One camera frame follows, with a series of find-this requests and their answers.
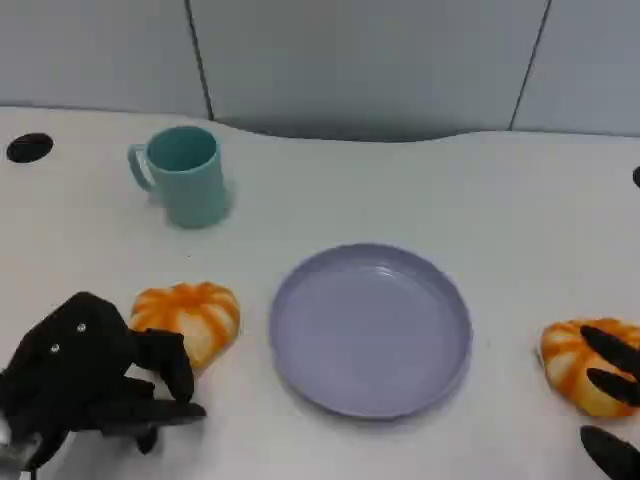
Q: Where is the lilac plate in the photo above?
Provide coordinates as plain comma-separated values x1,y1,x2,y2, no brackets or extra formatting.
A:
268,243,474,421

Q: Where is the pale green mug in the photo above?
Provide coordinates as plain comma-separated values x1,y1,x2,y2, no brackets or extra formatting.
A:
127,125,233,230

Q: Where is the orange and white bread roll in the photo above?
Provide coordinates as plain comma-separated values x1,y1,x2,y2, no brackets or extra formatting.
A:
537,317,640,419
129,282,242,372

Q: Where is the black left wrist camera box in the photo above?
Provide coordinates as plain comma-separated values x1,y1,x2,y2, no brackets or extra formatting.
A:
0,291,139,426

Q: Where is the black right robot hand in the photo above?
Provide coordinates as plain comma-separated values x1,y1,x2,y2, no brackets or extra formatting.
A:
578,324,640,480

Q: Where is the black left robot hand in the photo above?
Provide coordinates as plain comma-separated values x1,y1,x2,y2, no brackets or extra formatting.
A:
34,327,207,470

